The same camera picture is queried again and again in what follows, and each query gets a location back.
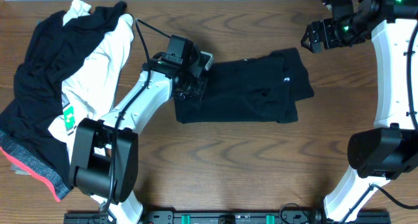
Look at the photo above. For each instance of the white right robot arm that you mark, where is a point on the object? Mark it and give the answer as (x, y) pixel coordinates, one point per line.
(380, 155)

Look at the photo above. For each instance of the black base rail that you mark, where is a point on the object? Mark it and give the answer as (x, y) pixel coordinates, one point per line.
(168, 217)

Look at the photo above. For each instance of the white t-shirt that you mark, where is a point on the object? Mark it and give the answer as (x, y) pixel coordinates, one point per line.
(90, 91)

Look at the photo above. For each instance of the grey garment with red trim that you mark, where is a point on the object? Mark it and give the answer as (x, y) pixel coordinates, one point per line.
(50, 168)

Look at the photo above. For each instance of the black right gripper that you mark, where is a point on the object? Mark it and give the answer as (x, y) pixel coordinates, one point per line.
(313, 29)

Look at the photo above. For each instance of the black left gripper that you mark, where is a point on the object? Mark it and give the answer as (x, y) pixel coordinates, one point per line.
(198, 94)

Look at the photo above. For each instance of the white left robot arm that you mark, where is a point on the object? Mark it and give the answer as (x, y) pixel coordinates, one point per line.
(104, 162)

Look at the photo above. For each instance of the black t-shirt with logo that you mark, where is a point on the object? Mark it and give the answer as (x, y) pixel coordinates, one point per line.
(260, 89)

